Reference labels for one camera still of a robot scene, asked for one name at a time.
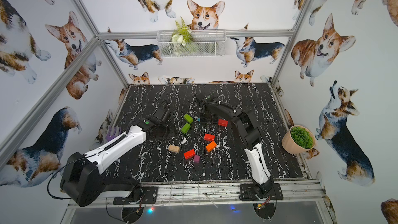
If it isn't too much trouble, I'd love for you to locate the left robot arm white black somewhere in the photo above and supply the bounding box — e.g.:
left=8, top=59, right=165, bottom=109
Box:
left=60, top=106, right=171, bottom=207

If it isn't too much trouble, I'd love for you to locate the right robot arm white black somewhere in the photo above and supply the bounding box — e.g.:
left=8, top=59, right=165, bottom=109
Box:
left=194, top=95, right=275, bottom=201

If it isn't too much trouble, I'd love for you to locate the orange block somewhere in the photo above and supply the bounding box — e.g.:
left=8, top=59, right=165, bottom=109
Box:
left=206, top=141, right=217, bottom=152

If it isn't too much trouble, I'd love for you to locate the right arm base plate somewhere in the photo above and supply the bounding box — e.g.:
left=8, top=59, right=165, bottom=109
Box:
left=238, top=183, right=284, bottom=201

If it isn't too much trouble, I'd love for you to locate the pink pot green plant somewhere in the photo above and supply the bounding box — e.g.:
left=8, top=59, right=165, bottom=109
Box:
left=282, top=125, right=317, bottom=155

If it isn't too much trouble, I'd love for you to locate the purple cube block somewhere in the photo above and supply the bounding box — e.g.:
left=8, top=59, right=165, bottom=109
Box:
left=194, top=155, right=200, bottom=163

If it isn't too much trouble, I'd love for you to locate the natural wood block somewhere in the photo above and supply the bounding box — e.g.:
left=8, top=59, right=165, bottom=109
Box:
left=168, top=145, right=180, bottom=153

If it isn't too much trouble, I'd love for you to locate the white wire basket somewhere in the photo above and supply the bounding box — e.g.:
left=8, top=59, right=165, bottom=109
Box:
left=157, top=30, right=227, bottom=58

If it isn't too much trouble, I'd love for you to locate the aluminium cage frame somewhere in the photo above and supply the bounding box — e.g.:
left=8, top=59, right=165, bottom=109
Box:
left=0, top=0, right=398, bottom=224

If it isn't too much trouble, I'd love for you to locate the green block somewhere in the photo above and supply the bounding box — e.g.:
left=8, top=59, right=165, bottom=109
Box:
left=183, top=114, right=194, bottom=124
left=180, top=123, right=191, bottom=134

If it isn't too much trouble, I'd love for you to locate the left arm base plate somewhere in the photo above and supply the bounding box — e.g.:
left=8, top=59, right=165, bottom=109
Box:
left=113, top=187, right=159, bottom=205

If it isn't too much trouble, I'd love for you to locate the red block lower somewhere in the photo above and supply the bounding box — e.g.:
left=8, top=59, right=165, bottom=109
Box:
left=183, top=149, right=195, bottom=160

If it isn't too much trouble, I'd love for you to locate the artificial fern with flower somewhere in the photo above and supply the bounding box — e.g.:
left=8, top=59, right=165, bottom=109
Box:
left=171, top=17, right=194, bottom=56

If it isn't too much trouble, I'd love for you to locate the red block small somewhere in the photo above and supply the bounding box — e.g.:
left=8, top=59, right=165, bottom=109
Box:
left=218, top=119, right=228, bottom=127

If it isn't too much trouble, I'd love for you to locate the red block middle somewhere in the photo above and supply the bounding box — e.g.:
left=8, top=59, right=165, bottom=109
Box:
left=204, top=134, right=215, bottom=142

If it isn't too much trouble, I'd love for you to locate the purple toy rake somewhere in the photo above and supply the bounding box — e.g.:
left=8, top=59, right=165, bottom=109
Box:
left=105, top=127, right=122, bottom=142

